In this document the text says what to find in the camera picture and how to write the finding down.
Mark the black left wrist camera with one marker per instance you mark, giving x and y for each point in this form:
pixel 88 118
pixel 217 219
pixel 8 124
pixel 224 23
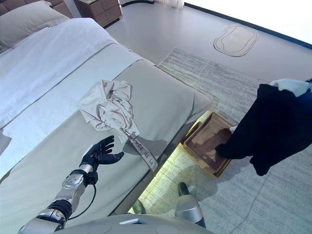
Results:
pixel 91 179

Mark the beige garment with lettered ribbon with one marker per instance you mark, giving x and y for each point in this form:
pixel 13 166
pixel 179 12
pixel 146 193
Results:
pixel 112 107

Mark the dark robot foot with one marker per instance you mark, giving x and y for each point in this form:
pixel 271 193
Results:
pixel 183 189
pixel 139 207

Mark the wicker laundry basket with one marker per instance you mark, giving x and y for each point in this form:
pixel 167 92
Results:
pixel 204 146

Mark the grey striped rug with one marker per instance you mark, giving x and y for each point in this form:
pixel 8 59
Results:
pixel 243 195

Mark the brown wooden nightstand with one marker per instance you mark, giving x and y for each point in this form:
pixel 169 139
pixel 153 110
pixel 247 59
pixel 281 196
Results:
pixel 102 11

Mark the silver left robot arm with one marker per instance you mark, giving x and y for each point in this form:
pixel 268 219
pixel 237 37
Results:
pixel 68 187

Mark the plain beige pillow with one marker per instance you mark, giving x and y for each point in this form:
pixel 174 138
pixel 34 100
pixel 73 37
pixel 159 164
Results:
pixel 29 22

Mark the white duvet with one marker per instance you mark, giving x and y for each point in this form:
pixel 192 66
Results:
pixel 48 61

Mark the beige covered bed mattress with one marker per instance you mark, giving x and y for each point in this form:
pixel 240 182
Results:
pixel 158 97

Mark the black garment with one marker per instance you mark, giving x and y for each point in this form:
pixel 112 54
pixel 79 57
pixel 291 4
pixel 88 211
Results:
pixel 273 126

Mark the dark left robot foot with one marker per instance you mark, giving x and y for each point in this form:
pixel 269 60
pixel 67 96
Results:
pixel 139 207

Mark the white curtain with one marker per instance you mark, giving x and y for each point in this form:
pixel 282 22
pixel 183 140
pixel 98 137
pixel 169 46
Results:
pixel 170 3

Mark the silver right robot leg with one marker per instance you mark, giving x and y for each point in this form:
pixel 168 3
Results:
pixel 190 209

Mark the dark right robot foot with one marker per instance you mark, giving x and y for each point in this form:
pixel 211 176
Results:
pixel 183 189

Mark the dark tufted headboard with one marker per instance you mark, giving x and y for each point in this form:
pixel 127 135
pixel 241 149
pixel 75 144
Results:
pixel 61 6

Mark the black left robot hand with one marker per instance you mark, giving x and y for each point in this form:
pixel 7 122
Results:
pixel 101 153

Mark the small beige floor mat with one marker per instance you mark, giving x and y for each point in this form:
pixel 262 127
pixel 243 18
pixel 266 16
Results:
pixel 235 40

